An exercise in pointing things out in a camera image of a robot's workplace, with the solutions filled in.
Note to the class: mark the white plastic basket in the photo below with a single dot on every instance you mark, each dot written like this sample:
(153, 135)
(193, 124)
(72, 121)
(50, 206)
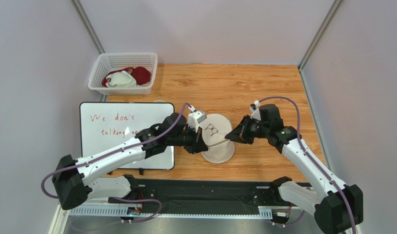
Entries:
(108, 62)

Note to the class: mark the aluminium frame rail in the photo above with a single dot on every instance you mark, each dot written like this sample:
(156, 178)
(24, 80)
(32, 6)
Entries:
(107, 215)

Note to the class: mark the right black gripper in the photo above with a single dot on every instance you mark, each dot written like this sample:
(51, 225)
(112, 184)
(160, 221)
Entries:
(245, 129)

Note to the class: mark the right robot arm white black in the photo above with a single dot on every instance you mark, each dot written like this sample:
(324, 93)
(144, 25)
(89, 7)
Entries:
(335, 206)

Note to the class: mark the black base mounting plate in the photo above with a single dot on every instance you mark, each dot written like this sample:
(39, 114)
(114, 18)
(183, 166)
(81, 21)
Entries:
(201, 197)

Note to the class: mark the white bra in basket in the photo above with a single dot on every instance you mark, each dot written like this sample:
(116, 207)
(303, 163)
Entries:
(120, 80)

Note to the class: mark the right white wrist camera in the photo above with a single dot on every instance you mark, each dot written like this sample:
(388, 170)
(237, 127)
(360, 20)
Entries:
(254, 108)

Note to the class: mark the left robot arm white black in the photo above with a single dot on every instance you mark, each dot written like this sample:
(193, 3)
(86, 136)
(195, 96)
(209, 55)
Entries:
(78, 180)

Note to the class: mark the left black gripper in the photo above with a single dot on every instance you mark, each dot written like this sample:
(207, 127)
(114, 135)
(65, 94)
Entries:
(197, 145)

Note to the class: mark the round white bag lid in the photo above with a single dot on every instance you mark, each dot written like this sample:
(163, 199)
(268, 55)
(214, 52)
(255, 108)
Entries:
(214, 129)

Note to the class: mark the whiteboard with red writing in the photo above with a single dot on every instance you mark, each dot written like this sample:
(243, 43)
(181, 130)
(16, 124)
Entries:
(104, 125)

